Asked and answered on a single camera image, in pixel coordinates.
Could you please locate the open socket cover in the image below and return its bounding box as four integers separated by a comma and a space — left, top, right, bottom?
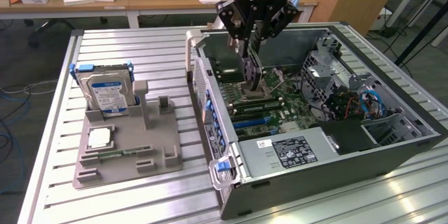
261, 68, 285, 97

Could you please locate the silver perforated drive cage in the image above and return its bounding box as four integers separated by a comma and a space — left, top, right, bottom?
299, 36, 354, 104

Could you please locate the CPU socket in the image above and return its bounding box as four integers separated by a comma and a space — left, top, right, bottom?
237, 81, 271, 101

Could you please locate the installed RAM stick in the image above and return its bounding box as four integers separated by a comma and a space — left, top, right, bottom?
229, 97, 283, 116

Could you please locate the green motherboard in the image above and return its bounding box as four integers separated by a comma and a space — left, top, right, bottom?
213, 62, 329, 142

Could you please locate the black stand leg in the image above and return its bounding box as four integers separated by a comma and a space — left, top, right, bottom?
393, 0, 448, 67

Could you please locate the blue expansion slot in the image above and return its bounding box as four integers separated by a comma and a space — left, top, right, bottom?
233, 118, 269, 130

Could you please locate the small silver chipset heatsink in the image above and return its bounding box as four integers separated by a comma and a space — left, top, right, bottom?
278, 122, 302, 133

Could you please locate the hard disk in blue caddy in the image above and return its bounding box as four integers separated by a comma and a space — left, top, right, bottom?
65, 62, 137, 120

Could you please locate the silver disk bay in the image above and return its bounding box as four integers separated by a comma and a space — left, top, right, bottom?
359, 112, 423, 147

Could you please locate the gray power supply unit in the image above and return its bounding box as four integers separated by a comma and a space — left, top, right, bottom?
230, 126, 339, 180

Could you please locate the black office chair base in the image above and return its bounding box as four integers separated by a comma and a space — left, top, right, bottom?
23, 18, 75, 48

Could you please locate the silver CPU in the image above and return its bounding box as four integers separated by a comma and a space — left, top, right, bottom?
86, 129, 111, 149

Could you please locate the green RAM stick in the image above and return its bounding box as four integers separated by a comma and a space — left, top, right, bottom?
97, 148, 141, 159

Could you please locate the gray parts rack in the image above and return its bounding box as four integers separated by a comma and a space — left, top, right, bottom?
71, 79, 185, 190

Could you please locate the open black PC case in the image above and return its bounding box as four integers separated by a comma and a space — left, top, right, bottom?
183, 22, 448, 221

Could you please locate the blue wire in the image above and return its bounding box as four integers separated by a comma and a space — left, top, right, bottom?
359, 89, 386, 117

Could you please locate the gray floor cable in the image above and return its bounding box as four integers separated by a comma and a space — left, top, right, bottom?
0, 78, 58, 96

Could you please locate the blue floor cable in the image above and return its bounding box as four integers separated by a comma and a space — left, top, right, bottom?
0, 90, 30, 196

